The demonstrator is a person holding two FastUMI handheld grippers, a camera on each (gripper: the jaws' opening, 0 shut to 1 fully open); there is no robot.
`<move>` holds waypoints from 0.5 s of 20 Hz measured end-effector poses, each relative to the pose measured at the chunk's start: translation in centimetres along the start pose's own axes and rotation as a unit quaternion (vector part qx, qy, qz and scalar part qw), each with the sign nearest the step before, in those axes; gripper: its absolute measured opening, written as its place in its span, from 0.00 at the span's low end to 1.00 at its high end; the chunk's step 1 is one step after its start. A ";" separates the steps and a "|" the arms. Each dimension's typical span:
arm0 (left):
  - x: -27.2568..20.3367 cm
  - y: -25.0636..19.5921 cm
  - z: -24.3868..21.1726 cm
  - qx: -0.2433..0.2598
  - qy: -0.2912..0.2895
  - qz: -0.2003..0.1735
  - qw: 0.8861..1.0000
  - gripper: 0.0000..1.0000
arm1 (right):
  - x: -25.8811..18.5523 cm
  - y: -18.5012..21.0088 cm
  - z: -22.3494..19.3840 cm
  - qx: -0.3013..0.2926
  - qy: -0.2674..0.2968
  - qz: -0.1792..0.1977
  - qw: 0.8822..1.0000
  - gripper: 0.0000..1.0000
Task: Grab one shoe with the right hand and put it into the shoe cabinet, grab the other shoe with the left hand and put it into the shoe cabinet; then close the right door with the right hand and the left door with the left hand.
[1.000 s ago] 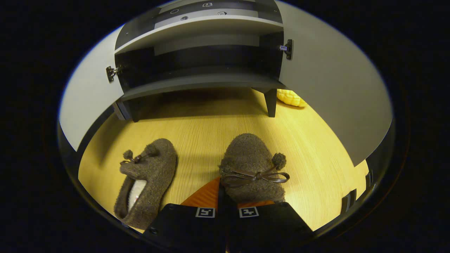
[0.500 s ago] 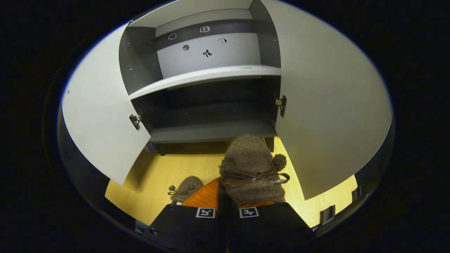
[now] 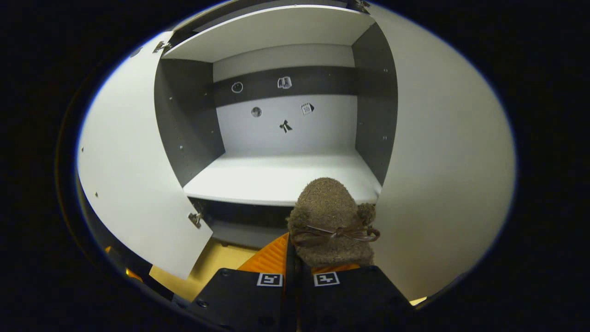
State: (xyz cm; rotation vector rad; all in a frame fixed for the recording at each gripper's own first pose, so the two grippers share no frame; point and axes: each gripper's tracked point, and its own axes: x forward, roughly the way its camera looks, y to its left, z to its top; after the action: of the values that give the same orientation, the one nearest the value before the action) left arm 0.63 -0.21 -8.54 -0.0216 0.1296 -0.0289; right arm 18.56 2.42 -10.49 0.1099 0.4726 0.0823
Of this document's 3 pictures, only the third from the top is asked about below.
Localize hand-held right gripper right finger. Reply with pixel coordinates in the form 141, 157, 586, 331
295, 261, 415, 332

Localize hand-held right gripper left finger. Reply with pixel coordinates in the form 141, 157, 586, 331
184, 232, 295, 332

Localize brown fluffy shoe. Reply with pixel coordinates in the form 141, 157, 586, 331
286, 178, 381, 269

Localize white grey shoe cabinet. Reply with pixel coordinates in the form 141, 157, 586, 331
153, 0, 399, 249

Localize white cabinet shelf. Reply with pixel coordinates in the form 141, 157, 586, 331
183, 150, 383, 207
161, 5, 376, 63

